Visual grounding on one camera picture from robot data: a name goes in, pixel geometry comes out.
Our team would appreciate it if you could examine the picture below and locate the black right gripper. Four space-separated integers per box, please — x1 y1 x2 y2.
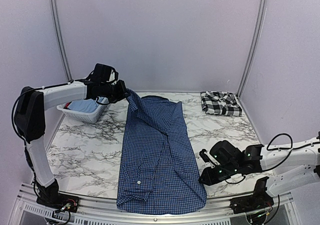
198 162 239 187

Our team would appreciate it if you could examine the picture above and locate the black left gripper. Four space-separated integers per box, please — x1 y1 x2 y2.
100 79 130 104

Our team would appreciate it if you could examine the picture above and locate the blue checked shirt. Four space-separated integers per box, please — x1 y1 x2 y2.
116 92 207 215

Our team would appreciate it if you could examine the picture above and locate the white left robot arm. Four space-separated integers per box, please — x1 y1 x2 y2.
11 79 130 208

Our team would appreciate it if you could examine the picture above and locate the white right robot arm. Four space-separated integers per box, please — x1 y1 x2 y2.
198 133 320 209

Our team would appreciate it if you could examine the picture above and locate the light blue folded shirt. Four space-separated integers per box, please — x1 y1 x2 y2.
68 99 99 113

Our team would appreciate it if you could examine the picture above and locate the white plastic basket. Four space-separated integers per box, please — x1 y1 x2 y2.
56 97 109 124

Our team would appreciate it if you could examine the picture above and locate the red black folded garment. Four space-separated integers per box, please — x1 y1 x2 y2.
64 102 71 110

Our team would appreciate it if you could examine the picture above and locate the black white plaid shirt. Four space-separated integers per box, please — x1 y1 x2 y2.
200 91 243 117

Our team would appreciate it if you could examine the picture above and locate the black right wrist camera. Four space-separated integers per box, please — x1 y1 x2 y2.
199 140 243 170

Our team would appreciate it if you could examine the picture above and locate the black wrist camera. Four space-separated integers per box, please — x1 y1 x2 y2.
89 63 119 84
199 140 243 170

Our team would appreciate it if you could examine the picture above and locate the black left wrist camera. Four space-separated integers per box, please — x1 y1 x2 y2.
89 63 119 84

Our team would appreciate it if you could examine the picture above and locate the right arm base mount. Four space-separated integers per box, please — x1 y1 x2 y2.
229 195 274 214

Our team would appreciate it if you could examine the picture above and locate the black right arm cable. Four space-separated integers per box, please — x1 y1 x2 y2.
265 133 294 152

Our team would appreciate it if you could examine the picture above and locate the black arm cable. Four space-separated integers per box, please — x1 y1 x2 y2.
11 94 28 141
265 133 294 152

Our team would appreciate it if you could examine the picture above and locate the left aluminium wall post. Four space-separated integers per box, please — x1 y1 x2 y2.
49 0 73 82

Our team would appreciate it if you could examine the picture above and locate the aluminium wall post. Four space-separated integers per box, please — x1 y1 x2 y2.
236 0 268 98
49 0 73 82

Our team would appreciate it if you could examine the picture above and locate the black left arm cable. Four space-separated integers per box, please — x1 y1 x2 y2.
11 94 28 141

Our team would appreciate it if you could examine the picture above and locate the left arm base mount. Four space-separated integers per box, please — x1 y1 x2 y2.
36 193 80 213

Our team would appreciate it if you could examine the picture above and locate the aluminium front rail frame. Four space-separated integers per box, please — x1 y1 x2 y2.
8 183 301 225

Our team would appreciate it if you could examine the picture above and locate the right aluminium wall post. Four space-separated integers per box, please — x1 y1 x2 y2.
236 0 268 98

